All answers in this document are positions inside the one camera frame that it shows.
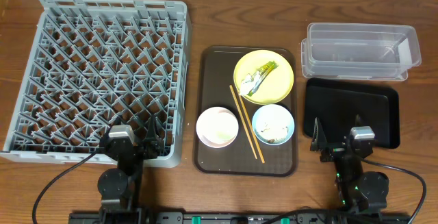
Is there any light blue bowl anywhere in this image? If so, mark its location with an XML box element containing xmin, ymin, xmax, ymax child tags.
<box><xmin>251</xmin><ymin>104</ymin><xmax>295</xmax><ymax>146</ymax></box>

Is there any pink bowl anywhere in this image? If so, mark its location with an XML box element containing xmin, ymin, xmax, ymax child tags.
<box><xmin>196</xmin><ymin>107</ymin><xmax>239</xmax><ymax>149</ymax></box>

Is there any yellow plate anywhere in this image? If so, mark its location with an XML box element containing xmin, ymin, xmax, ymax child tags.
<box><xmin>233</xmin><ymin>49</ymin><xmax>294</xmax><ymax>105</ymax></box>

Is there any green snack wrapper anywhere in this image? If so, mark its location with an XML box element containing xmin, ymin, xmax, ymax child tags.
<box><xmin>239</xmin><ymin>61</ymin><xmax>278</xmax><ymax>96</ymax></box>

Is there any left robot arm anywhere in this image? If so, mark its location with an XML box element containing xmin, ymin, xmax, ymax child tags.
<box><xmin>97</xmin><ymin>116</ymin><xmax>162</xmax><ymax>223</ymax></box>

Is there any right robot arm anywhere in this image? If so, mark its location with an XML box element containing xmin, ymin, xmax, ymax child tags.
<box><xmin>310</xmin><ymin>118</ymin><xmax>389</xmax><ymax>214</ymax></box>

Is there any black waste tray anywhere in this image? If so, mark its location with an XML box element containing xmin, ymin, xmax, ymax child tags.
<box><xmin>303</xmin><ymin>78</ymin><xmax>400</xmax><ymax>149</ymax></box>

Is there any grey dish rack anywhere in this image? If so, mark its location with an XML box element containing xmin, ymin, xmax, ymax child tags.
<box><xmin>1</xmin><ymin>0</ymin><xmax>191</xmax><ymax>168</ymax></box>

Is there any clear plastic bin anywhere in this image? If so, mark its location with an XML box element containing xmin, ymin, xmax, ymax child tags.
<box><xmin>301</xmin><ymin>23</ymin><xmax>422</xmax><ymax>82</ymax></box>

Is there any brown serving tray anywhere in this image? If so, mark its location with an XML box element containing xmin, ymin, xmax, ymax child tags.
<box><xmin>194</xmin><ymin>46</ymin><xmax>298</xmax><ymax>177</ymax></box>

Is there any left wooden chopstick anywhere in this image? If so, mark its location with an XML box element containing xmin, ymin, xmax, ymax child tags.
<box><xmin>229</xmin><ymin>85</ymin><xmax>258</xmax><ymax>159</ymax></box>

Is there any wooden chopstick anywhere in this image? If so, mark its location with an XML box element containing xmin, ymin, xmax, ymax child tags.
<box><xmin>237</xmin><ymin>95</ymin><xmax>266</xmax><ymax>164</ymax></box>
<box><xmin>229</xmin><ymin>85</ymin><xmax>258</xmax><ymax>159</ymax></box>

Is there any right wooden chopstick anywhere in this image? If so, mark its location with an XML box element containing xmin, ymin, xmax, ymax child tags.
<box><xmin>237</xmin><ymin>95</ymin><xmax>266</xmax><ymax>164</ymax></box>

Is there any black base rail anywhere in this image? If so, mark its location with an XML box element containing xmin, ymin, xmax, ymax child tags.
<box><xmin>68</xmin><ymin>208</ymin><xmax>411</xmax><ymax>224</ymax></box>

